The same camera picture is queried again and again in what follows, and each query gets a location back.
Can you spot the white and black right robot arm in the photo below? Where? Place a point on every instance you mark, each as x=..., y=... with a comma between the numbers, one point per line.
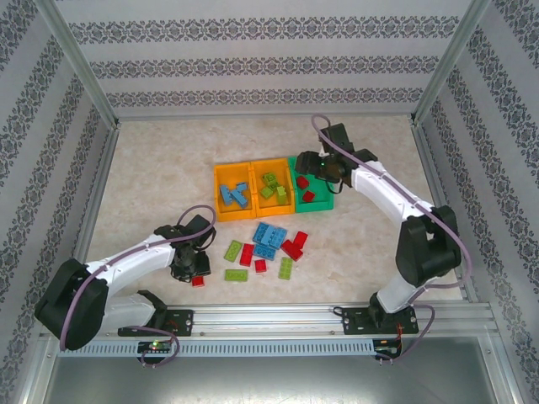
x=387, y=189

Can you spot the aluminium frame post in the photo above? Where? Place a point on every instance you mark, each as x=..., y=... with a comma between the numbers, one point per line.
x=450, y=63
x=84, y=67

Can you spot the aluminium mounting rail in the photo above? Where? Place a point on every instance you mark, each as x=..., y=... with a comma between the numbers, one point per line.
x=269, y=317

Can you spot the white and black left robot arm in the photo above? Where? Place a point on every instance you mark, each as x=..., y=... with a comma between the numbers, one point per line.
x=126, y=258

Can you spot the grey metal panel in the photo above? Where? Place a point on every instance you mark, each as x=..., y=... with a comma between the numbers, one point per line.
x=269, y=383

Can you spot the aluminium frame rail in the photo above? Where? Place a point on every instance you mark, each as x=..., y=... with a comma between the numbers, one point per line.
x=442, y=202

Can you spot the red 2x4 lego brick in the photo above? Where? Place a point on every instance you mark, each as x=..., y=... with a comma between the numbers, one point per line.
x=291, y=251
x=247, y=254
x=300, y=239

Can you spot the small circuit board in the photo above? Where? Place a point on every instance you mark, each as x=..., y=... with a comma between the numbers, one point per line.
x=387, y=348
x=156, y=346

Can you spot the yellow plastic bin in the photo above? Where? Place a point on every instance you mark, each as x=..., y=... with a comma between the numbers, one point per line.
x=273, y=209
x=236, y=214

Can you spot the green 2x4 lego brick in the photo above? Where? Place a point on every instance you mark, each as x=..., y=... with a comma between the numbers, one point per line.
x=286, y=268
x=236, y=274
x=233, y=249

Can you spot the green plastic bin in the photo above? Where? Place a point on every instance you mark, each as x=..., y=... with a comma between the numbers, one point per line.
x=313, y=206

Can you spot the blue 2x4 lego brick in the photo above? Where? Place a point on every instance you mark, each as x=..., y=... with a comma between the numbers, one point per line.
x=264, y=252
x=278, y=237
x=262, y=231

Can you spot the red 2x2 lego brick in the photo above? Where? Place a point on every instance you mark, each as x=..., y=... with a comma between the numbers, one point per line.
x=198, y=281
x=302, y=182
x=309, y=196
x=260, y=265

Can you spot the green 2x2 lego brick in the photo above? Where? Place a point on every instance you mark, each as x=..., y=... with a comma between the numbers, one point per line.
x=266, y=192

